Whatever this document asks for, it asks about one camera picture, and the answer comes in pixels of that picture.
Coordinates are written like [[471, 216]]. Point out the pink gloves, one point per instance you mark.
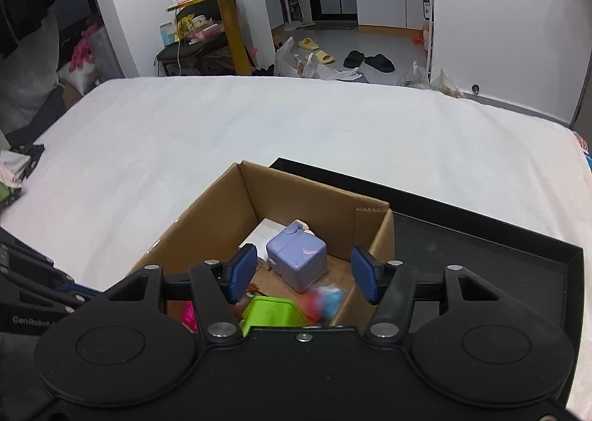
[[83, 48]]

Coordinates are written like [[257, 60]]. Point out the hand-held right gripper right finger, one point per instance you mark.
[[365, 275]]

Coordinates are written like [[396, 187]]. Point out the brown cardboard box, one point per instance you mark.
[[217, 222]]

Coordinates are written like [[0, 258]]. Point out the white card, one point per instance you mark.
[[259, 236]]

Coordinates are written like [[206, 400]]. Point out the white narrow rack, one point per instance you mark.
[[429, 32]]

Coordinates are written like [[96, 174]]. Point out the grey sack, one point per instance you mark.
[[27, 83]]

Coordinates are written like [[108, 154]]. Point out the red and blue toy figure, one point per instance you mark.
[[326, 303]]

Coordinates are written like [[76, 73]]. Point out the yellow slipper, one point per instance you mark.
[[324, 56], [307, 44]]

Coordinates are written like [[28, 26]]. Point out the purple cube toy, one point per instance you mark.
[[296, 259]]

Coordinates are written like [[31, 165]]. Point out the black chair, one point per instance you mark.
[[185, 55]]

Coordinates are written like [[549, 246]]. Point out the white plastic bag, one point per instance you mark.
[[286, 60]]

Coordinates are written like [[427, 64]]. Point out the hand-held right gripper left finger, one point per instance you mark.
[[240, 273]]

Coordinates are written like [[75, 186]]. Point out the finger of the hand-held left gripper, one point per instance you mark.
[[46, 280]]

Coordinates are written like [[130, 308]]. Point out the blue tissue pack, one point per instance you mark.
[[167, 34]]

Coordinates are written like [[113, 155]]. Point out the black tray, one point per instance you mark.
[[485, 254]]

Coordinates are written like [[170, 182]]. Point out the green toy box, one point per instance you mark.
[[273, 312]]

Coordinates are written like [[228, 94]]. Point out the clear plastic bag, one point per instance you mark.
[[430, 81]]

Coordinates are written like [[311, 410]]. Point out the black slipper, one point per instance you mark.
[[354, 59], [380, 62]]

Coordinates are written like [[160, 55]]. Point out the pile of clothes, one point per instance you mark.
[[16, 171]]

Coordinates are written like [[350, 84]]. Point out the pink dinosaur toy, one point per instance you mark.
[[188, 317]]

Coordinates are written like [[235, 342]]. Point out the teal printed bedsheet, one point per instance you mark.
[[585, 150]]

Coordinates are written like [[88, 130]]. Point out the yellow table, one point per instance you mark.
[[229, 23]]

